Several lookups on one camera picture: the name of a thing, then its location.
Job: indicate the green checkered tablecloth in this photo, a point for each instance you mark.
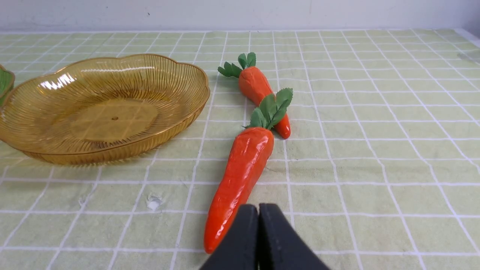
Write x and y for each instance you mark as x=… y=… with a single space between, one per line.
x=381 y=171

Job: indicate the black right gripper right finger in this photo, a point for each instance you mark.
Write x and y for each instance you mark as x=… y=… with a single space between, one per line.
x=280 y=247

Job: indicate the orange toy carrot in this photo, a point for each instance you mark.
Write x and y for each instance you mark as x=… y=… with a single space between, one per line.
x=247 y=159
x=257 y=88

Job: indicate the amber plastic plate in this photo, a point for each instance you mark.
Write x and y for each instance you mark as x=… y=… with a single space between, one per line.
x=103 y=109

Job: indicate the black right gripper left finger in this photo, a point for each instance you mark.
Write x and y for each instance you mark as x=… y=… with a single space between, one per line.
x=238 y=249

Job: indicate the green plastic plate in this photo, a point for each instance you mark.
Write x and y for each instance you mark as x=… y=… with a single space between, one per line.
x=7 y=79

